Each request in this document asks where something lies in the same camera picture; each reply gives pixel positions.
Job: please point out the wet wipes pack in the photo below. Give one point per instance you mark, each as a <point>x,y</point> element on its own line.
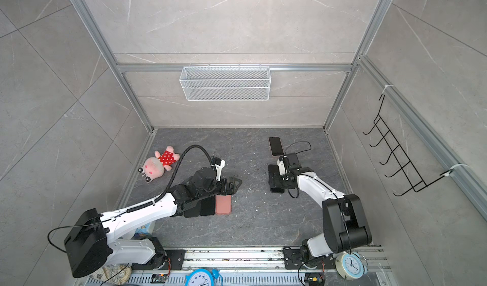
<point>143,232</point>

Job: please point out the aluminium mounting rail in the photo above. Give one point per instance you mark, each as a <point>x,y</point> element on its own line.
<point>231,258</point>

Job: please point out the long black phone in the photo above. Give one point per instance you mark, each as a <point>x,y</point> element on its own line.
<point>208,206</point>

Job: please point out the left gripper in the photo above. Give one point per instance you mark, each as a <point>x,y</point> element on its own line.
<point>233,189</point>

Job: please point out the blue alarm clock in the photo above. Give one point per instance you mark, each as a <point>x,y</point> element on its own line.
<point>202,277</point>

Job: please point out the black wire hook rack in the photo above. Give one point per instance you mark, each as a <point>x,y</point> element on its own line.
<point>398,154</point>

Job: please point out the pink pig plush toy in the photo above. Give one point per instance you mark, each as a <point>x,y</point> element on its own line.
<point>154,167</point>

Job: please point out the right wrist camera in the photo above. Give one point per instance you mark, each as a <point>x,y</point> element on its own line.
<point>288,163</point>

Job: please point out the crumpled patterned cloth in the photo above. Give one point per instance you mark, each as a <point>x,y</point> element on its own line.
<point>116,274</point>

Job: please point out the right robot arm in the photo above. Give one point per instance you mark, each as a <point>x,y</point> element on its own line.
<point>345,225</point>

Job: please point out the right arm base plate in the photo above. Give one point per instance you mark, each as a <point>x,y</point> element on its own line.
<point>298,258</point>

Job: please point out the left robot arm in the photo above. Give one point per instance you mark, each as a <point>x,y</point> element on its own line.
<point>96,239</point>

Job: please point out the cream alarm clock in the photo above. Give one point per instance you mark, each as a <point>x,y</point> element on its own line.
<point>350,266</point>

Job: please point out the black phone case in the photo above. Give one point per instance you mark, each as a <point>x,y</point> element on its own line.
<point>193,212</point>

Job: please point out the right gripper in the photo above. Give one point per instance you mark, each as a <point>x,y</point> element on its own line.
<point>281,185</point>

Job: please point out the phone with pink edge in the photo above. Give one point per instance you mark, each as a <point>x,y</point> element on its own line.
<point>276,146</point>

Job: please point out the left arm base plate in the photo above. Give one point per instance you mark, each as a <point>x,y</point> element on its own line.
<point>172,259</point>

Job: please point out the pink phone case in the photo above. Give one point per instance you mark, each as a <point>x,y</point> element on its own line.
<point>223,204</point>

